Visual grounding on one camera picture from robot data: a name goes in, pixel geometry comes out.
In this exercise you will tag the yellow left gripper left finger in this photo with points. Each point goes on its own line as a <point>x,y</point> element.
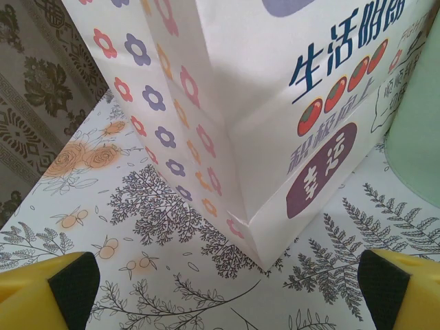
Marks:
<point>41,295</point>

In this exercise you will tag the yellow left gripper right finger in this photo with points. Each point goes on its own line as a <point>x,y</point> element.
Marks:
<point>402,295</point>

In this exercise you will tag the white printed paper bag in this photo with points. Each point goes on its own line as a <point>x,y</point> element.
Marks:
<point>240,68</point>

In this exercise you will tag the mint green straw holder cup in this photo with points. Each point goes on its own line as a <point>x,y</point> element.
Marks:
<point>419,120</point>

